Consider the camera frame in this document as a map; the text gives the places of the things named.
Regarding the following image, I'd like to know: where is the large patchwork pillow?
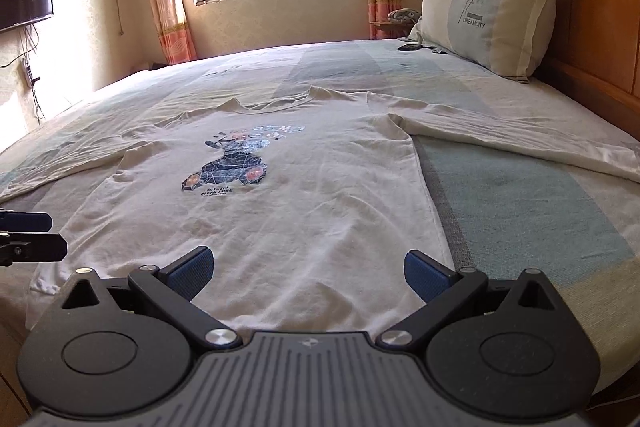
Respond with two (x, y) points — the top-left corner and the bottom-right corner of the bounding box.
(415, 0), (565, 82)

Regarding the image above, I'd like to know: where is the bed with patchwork sheet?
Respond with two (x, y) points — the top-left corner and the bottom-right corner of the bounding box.
(0, 38), (640, 398)

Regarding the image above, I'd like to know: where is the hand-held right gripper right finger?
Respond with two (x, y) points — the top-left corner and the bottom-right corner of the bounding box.
(375, 250), (564, 350)

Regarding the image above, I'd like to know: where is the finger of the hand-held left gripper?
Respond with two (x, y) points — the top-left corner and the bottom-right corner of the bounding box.
(0, 232), (68, 268)
(0, 209), (53, 233)

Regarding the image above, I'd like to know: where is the white printed sweatshirt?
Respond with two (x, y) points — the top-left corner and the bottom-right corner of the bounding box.
(0, 86), (640, 338)

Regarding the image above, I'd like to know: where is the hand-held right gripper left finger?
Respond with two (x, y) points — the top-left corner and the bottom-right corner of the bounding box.
(59, 246), (241, 350)

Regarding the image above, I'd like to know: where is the wooden bedside table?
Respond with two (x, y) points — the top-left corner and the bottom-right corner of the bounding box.
(370, 21), (416, 40)

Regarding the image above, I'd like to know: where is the white power strip with cables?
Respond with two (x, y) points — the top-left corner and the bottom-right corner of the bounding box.
(0, 27), (46, 122)

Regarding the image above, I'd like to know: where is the grey cloth bundle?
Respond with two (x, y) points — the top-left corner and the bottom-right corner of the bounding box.
(387, 8), (421, 25)

